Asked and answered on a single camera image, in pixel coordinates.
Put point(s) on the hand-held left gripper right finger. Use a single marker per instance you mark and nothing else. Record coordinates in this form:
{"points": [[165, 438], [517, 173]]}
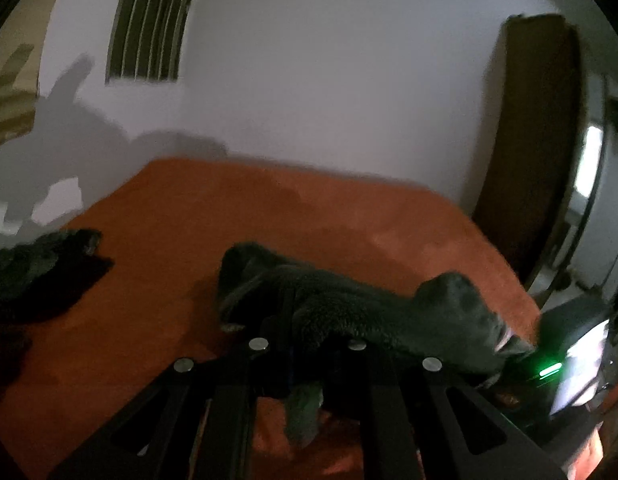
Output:
{"points": [[384, 400]]}

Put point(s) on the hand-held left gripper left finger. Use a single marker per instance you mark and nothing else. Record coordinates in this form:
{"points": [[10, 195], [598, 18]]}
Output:
{"points": [[234, 390]]}

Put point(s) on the dark green fleece garment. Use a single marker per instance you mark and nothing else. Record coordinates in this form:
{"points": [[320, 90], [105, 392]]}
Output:
{"points": [[379, 310]]}

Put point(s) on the bright window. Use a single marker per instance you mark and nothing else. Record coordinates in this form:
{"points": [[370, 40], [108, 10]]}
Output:
{"points": [[590, 160]]}

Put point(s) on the orange blanket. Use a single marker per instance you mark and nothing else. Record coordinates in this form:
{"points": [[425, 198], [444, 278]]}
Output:
{"points": [[189, 220]]}

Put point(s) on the brown wooden door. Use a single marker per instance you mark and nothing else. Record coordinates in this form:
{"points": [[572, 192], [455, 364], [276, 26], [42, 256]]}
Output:
{"points": [[534, 150]]}

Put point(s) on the dark cloth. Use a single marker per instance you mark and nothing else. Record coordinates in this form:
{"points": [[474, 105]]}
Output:
{"points": [[34, 270]]}

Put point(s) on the barred window vent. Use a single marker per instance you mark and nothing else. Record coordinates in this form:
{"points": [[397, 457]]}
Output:
{"points": [[149, 20]]}

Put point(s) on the brown wooden cabinet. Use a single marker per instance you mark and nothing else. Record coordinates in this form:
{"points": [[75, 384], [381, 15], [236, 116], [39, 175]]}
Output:
{"points": [[14, 75]]}

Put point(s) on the metal door frame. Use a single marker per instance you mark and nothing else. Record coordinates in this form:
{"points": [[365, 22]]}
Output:
{"points": [[596, 210]]}

